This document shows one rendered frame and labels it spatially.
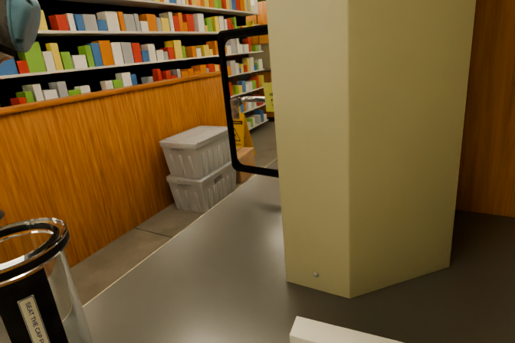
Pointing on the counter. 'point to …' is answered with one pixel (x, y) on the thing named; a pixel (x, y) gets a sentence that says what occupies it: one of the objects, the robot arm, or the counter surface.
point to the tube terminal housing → (369, 112)
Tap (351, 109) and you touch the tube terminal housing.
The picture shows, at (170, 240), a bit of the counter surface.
